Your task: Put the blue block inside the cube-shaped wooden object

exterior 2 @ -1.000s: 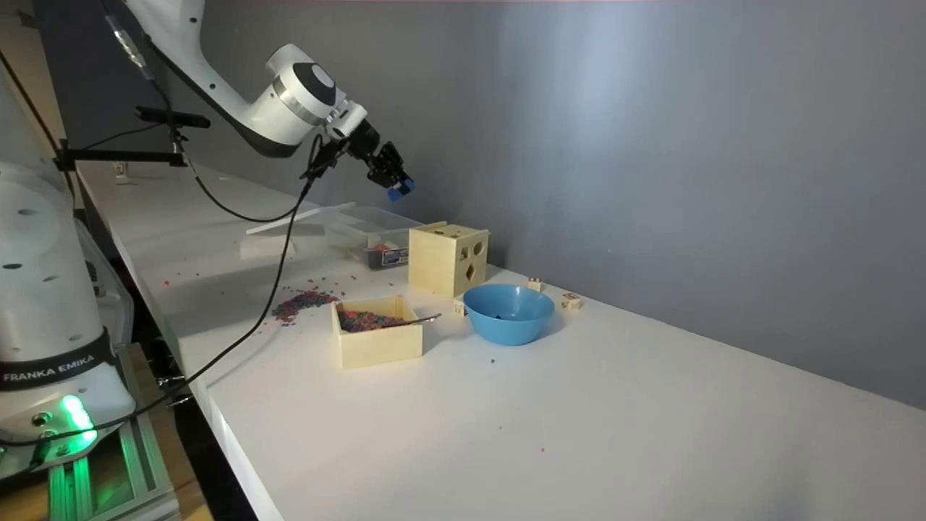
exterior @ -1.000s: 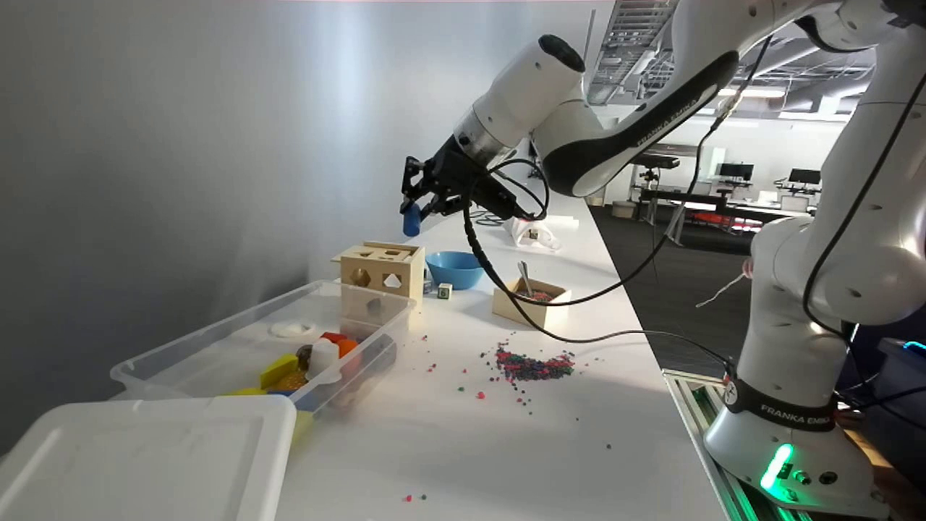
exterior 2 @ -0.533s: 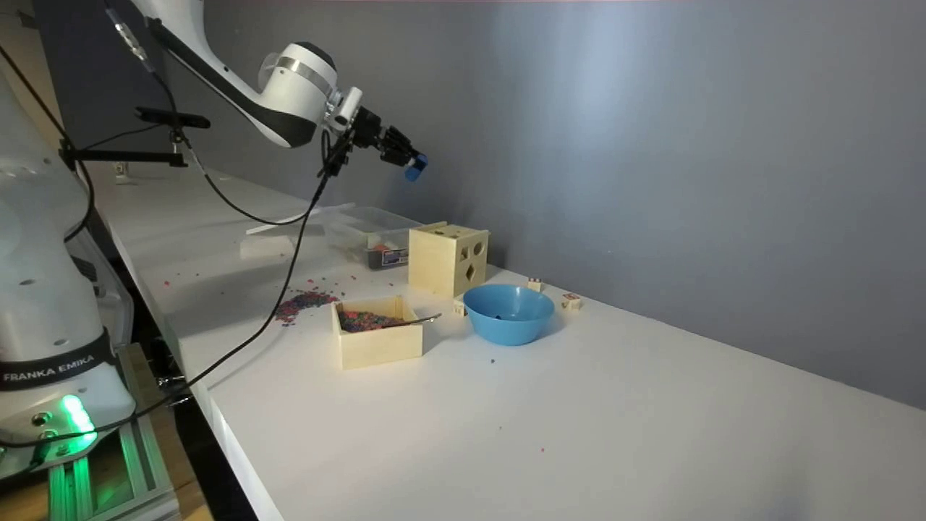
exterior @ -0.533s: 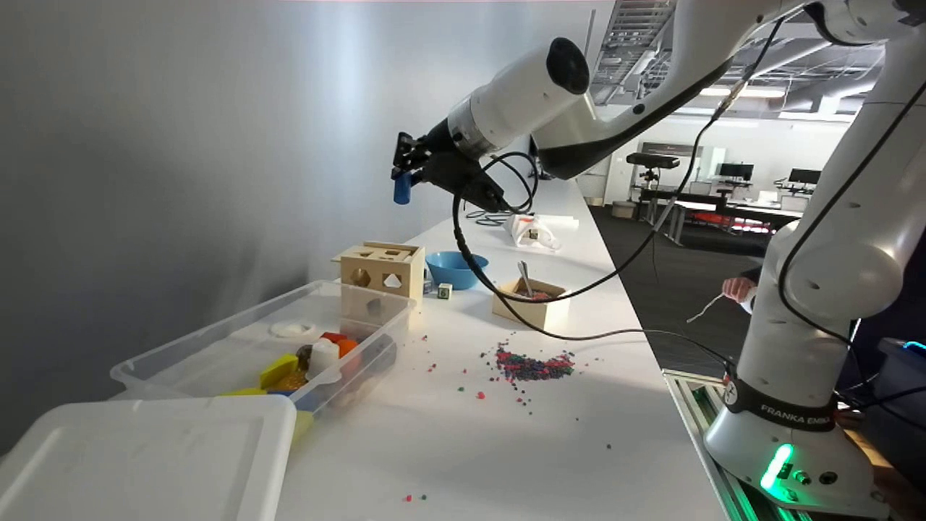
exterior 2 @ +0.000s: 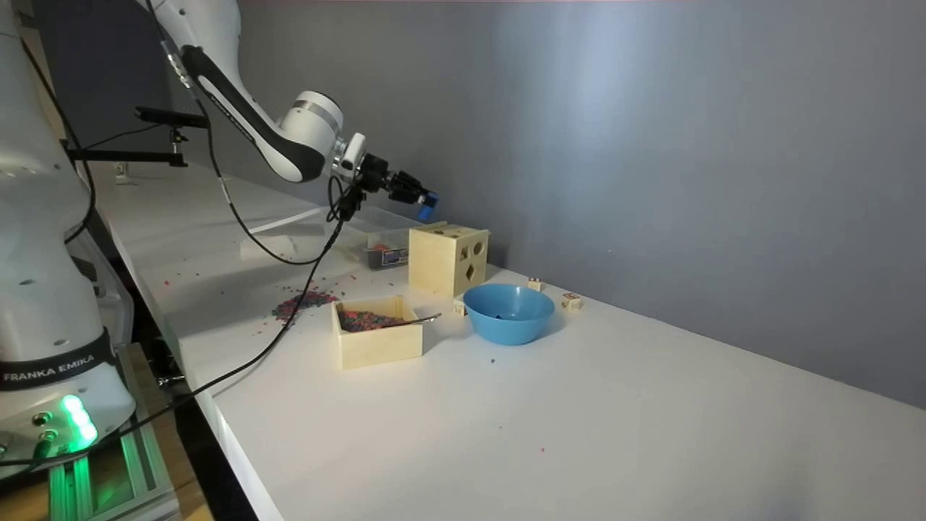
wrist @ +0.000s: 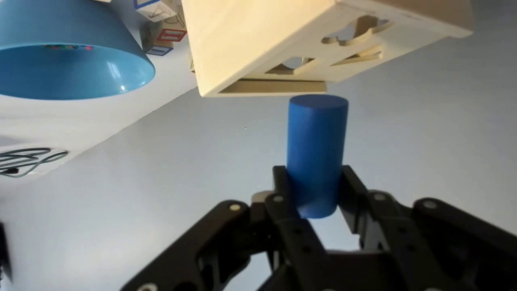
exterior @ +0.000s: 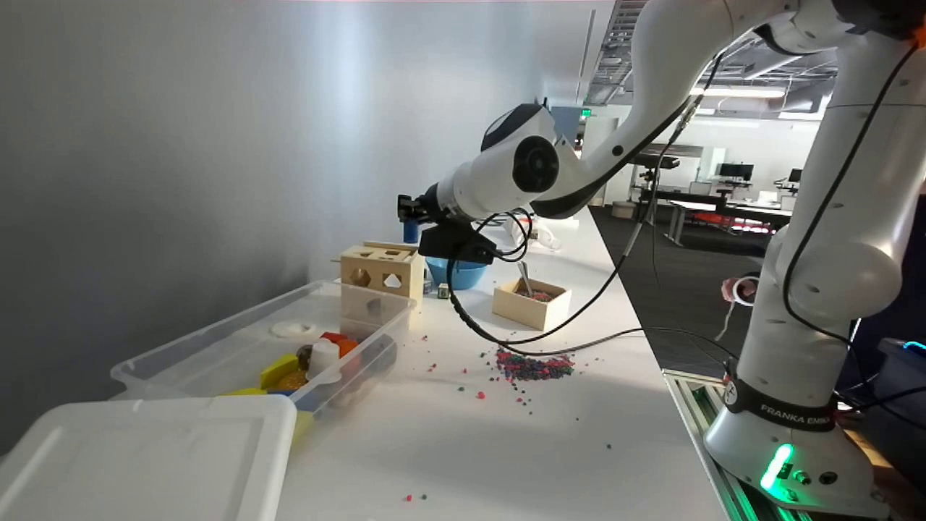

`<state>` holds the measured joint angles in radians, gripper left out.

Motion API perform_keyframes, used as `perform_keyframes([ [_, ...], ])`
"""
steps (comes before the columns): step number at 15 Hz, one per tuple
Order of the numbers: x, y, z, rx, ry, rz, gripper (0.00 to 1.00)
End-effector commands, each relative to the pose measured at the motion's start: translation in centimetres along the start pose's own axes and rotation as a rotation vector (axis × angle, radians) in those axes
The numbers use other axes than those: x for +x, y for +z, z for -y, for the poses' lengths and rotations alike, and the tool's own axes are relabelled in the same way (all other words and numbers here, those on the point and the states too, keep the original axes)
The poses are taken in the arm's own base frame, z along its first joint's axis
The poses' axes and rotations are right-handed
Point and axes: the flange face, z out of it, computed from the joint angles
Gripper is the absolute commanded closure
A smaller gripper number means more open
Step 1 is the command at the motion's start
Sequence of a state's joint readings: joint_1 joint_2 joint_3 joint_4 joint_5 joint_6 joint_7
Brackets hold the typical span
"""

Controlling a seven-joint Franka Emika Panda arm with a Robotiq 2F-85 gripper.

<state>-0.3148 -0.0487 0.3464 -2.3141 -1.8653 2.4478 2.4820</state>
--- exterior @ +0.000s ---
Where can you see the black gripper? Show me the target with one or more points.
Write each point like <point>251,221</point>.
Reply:
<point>429,205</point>

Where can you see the blue block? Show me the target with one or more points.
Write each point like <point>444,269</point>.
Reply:
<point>409,230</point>

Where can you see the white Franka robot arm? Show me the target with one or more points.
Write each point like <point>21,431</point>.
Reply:
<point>820,242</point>

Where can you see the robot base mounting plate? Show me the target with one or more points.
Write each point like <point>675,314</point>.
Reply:
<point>734,451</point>

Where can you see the wooden shape-sorter cube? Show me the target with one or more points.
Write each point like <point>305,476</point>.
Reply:
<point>380,273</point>

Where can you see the red toy block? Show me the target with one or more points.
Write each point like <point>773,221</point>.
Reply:
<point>339,341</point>

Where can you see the white toy block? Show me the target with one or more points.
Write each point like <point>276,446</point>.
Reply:
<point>324,354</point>

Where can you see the yellow toy block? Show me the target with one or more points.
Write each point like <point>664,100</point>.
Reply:
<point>283,372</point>

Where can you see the blue bowl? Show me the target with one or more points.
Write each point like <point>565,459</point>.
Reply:
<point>462,275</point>

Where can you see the open wooden box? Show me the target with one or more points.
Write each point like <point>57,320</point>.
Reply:
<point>532,302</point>

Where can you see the purple bead pile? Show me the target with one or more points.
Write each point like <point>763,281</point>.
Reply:
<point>535,365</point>

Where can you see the clear plastic bin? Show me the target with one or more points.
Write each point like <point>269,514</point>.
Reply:
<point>242,350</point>

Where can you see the background office desk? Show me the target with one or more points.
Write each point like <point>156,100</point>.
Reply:
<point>719,214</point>

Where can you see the black computer monitor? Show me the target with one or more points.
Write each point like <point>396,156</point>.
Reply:
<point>736,171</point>

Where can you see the white plastic bin lid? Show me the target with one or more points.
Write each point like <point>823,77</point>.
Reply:
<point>146,460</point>

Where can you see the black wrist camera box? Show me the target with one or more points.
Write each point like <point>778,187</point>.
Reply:
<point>460,242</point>

